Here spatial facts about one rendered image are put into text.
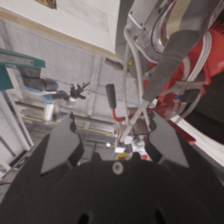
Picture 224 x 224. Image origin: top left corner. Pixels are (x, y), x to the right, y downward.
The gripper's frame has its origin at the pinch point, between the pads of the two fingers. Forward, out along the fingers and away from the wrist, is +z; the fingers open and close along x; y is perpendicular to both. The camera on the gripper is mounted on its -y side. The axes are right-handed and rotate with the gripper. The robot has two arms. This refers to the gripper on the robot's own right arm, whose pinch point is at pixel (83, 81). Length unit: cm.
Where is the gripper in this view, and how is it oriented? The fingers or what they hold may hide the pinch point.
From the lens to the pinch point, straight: 67.8
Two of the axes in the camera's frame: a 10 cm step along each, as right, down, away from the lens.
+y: -6.5, -7.6, 0.6
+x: 4.0, -2.8, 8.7
